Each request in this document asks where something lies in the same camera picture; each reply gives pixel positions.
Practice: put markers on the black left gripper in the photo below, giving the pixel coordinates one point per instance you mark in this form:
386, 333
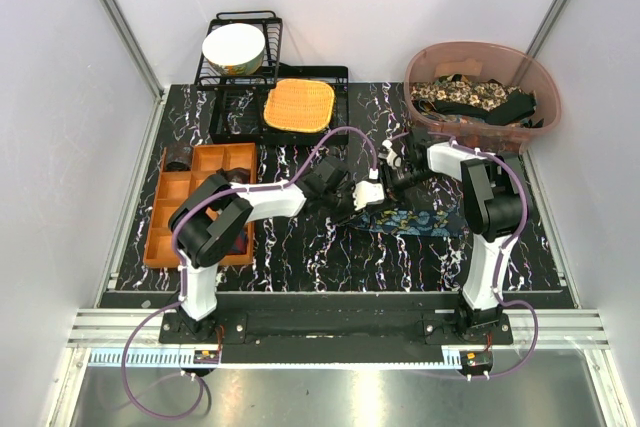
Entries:
349, 190

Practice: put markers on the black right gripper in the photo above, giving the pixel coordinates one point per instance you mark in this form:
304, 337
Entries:
392, 191

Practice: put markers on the blue floral patterned tie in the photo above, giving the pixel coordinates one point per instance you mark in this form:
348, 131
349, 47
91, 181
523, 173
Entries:
399, 222

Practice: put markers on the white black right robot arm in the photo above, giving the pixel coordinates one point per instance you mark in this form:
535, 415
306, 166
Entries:
496, 208

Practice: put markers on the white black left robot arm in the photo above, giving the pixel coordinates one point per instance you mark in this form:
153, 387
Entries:
207, 225

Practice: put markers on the pile of patterned ties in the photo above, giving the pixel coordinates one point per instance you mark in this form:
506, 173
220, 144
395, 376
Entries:
456, 99

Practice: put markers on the orange woven mat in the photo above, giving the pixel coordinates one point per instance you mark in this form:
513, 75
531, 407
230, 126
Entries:
299, 106

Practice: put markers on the maroon blue striped rolled tie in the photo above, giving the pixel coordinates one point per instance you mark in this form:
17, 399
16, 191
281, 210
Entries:
240, 245

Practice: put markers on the maroon dark green rolled tie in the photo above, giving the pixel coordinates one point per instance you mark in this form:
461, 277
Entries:
236, 175

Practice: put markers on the pink translucent plastic tub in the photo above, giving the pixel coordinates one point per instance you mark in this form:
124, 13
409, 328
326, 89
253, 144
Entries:
479, 61

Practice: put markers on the dark blue patterned rolled tie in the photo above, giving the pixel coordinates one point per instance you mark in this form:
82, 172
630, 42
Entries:
178, 158

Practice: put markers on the wooden compartment organizer box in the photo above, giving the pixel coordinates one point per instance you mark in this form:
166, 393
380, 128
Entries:
173, 188

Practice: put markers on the white ceramic bowl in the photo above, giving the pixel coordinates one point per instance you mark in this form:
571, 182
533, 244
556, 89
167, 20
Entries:
235, 49

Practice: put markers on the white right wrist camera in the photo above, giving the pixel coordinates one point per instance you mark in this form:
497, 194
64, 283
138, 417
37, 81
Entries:
389, 155

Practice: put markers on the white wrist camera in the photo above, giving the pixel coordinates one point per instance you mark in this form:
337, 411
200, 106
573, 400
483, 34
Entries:
389, 155
367, 193

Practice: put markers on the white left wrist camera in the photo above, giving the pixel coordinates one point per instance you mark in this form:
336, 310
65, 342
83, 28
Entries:
367, 193

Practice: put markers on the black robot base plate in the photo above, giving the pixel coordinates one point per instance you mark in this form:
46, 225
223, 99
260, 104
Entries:
237, 327

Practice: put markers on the aluminium frame rail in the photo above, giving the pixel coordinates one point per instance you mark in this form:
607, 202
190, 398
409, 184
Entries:
580, 329

